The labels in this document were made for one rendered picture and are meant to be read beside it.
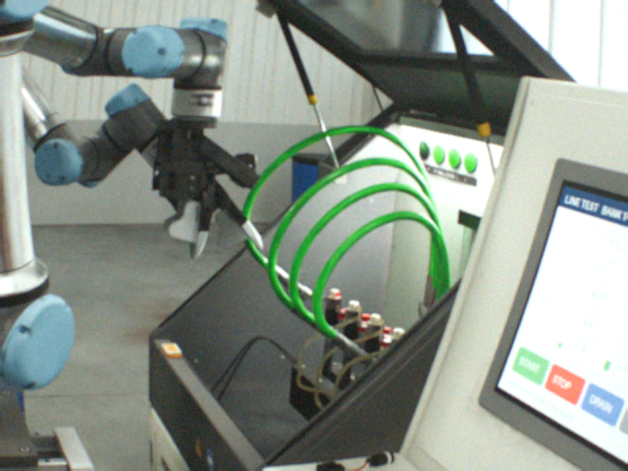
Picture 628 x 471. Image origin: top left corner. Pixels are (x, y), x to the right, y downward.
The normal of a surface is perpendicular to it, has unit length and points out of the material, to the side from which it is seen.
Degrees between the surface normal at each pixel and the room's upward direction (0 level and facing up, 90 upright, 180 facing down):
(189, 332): 90
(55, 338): 97
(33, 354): 97
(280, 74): 90
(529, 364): 76
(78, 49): 114
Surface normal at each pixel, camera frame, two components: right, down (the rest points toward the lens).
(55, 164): -0.22, 0.17
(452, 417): -0.87, -0.23
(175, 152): 0.39, 0.21
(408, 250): -0.91, 0.00
